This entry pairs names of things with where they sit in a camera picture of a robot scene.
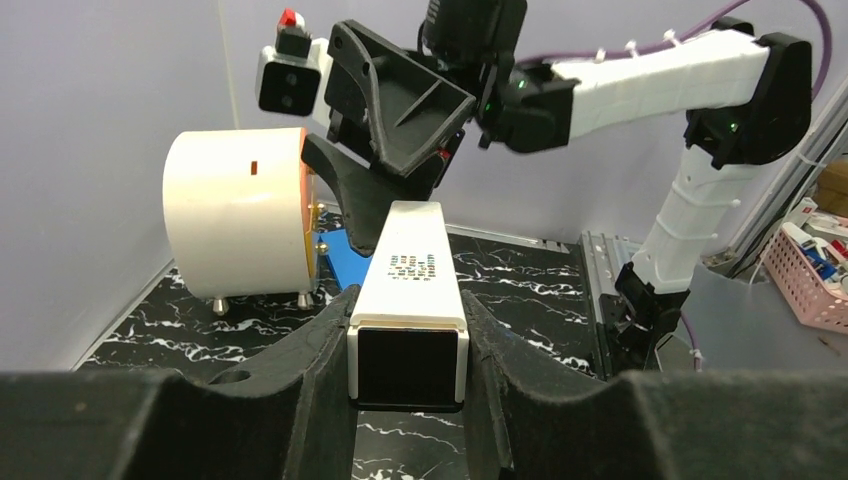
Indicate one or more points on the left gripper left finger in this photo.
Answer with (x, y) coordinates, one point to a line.
(281, 414)

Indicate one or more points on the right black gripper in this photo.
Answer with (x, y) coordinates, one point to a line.
(390, 108)

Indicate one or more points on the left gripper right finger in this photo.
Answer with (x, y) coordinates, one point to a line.
(527, 416)

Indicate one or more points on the white remote control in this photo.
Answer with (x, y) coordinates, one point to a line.
(408, 339)

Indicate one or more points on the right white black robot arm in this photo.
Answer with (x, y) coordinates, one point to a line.
(747, 100)

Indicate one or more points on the blue square plate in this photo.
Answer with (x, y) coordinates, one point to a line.
(348, 267)

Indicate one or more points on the white cylindrical drum box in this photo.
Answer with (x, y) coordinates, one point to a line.
(241, 215)

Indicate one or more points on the pink plastic basket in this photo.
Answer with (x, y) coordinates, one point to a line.
(815, 302)

